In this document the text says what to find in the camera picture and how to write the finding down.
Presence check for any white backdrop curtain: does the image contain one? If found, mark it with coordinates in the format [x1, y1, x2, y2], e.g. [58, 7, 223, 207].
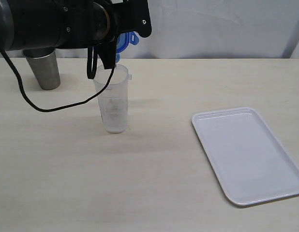
[0, 0, 299, 59]

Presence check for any stainless steel cup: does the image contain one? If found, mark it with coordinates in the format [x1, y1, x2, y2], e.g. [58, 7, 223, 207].
[22, 47, 61, 90]

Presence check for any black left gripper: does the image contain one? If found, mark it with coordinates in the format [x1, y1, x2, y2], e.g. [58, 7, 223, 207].
[93, 0, 152, 69]

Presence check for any clear plastic tall container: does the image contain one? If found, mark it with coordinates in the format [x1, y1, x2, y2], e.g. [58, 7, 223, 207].
[97, 64, 132, 133]

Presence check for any blue container lid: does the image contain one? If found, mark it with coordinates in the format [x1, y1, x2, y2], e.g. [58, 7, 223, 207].
[115, 32, 139, 63]

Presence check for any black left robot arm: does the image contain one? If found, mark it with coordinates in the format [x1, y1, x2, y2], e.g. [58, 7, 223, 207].
[0, 0, 152, 69]

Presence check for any white rectangular tray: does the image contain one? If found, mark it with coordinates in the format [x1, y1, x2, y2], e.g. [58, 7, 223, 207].
[191, 107, 299, 207]

